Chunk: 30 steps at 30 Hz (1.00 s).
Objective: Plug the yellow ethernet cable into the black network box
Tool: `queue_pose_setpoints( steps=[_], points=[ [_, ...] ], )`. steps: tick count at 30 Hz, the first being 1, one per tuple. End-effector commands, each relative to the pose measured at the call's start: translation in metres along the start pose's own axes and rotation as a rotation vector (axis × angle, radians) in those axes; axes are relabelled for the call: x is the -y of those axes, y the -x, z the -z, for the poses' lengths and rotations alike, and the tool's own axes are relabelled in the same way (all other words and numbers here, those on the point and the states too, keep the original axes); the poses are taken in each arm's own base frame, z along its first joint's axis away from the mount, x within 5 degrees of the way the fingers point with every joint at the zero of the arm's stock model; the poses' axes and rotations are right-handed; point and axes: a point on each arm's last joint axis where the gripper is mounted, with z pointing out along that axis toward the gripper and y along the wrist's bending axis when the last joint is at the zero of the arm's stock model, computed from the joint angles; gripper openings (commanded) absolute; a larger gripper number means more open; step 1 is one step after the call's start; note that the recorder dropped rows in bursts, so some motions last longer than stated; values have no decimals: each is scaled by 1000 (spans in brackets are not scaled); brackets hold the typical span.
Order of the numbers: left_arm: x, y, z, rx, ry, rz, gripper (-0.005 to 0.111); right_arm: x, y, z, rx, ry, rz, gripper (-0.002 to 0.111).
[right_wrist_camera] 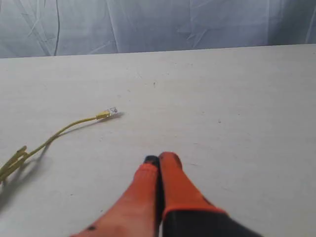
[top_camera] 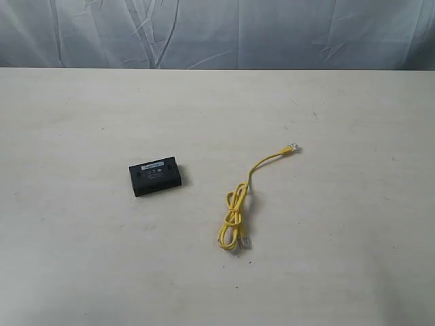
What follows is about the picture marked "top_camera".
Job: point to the black network switch box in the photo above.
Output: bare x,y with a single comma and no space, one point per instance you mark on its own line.
154,176

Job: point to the grey wrinkled backdrop cloth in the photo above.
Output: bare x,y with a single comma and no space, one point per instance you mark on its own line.
218,34

